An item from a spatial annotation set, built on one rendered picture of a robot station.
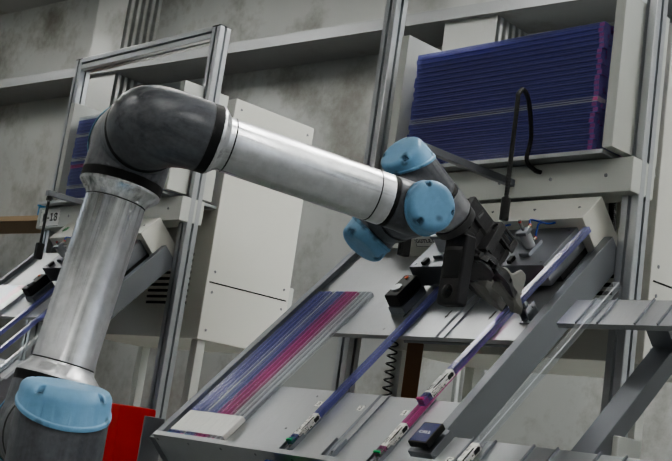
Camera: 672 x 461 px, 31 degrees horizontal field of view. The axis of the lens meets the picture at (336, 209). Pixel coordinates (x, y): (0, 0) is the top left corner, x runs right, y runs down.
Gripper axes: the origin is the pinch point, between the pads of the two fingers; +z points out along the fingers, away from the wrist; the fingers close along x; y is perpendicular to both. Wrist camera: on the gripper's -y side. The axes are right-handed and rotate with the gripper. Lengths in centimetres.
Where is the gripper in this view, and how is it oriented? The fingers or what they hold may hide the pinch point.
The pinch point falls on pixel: (510, 311)
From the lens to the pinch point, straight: 202.8
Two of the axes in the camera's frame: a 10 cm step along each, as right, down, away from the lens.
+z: 5.7, 7.0, 4.4
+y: 5.0, -7.2, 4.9
